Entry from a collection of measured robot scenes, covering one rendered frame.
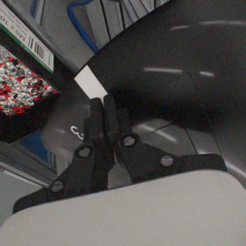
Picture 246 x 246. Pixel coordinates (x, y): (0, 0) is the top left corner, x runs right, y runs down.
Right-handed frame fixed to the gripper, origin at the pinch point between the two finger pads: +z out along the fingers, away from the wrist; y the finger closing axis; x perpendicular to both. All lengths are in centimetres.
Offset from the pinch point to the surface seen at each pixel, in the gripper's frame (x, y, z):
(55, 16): -6, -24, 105
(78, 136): -3.5, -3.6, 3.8
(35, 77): -1.9, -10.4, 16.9
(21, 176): -31, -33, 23
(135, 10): -8, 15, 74
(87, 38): -3.6, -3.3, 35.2
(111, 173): -7.7, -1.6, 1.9
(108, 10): -9, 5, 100
